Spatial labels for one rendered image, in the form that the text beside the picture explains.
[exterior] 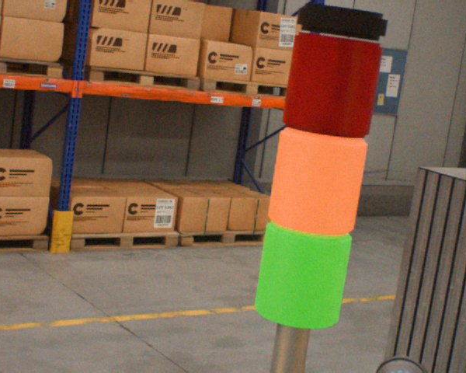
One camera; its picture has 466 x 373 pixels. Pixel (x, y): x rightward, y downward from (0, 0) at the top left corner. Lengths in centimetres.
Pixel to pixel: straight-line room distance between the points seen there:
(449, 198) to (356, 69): 188
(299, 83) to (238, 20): 958
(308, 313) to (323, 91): 12
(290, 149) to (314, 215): 4
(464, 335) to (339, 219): 186
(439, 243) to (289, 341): 187
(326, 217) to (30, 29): 809
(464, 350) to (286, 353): 184
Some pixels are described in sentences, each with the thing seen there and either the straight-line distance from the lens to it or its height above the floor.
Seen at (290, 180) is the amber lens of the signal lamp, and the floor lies 224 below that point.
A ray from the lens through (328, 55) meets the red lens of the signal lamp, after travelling 51.
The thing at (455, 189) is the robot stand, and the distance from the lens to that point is 237.
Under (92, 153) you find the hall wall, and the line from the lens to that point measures 1048.
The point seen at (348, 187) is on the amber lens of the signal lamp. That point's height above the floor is 224.
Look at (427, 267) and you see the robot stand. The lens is 244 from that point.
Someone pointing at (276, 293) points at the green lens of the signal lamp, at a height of 218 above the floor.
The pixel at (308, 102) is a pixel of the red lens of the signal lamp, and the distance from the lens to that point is 52.
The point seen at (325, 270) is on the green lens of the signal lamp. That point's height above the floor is 220.
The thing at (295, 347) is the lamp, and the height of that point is 214.
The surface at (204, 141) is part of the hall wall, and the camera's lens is 1120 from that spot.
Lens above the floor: 232
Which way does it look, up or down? 10 degrees down
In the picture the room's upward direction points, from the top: 8 degrees clockwise
